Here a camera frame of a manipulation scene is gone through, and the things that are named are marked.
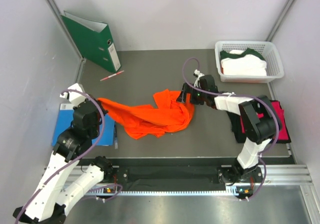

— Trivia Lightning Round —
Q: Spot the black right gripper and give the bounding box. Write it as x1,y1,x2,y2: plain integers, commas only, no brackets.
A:
176,83,208,105

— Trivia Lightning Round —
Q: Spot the orange t shirt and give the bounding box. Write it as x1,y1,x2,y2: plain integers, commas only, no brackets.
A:
98,89,195,140

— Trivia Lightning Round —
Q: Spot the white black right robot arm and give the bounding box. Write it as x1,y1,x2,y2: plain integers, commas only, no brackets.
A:
176,73,283,182

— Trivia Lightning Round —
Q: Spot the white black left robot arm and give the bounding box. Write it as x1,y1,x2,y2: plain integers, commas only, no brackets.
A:
13,91,114,223

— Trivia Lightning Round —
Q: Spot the blue clip file folder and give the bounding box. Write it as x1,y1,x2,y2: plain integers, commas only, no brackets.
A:
51,103,116,146

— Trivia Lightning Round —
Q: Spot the dark green t shirt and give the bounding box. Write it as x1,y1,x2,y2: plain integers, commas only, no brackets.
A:
220,48,265,61

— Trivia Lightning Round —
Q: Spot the red white pen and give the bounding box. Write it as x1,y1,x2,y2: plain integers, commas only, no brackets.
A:
100,70,124,82

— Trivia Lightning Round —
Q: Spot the black folded t shirt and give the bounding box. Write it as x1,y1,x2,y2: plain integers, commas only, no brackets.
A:
227,100,292,144

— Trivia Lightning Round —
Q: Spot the white folded t shirt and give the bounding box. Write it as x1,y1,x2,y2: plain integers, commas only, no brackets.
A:
220,50,267,76

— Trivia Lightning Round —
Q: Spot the white plastic basket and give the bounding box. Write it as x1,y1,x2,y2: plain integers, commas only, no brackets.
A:
215,41,284,83

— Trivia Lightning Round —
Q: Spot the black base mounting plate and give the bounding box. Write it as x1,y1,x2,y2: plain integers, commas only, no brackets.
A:
109,165,263,192

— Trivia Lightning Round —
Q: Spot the green lever arch binder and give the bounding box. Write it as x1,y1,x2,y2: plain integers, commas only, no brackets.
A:
61,12,121,73

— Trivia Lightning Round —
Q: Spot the magenta folded t shirt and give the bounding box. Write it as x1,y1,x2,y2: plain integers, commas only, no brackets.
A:
234,100,291,144

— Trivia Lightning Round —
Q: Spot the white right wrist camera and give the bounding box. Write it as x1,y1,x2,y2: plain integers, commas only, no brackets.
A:
193,69,204,88

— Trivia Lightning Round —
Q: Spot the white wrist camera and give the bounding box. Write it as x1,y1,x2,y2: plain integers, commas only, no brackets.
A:
193,69,204,88
59,83,86,106

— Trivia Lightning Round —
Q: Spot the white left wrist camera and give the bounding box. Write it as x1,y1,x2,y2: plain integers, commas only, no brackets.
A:
59,83,86,106

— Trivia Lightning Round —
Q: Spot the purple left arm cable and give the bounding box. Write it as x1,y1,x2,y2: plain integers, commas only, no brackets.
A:
13,89,123,224

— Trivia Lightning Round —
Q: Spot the aluminium rail frame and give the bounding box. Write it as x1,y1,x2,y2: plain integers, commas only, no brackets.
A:
44,163,320,224

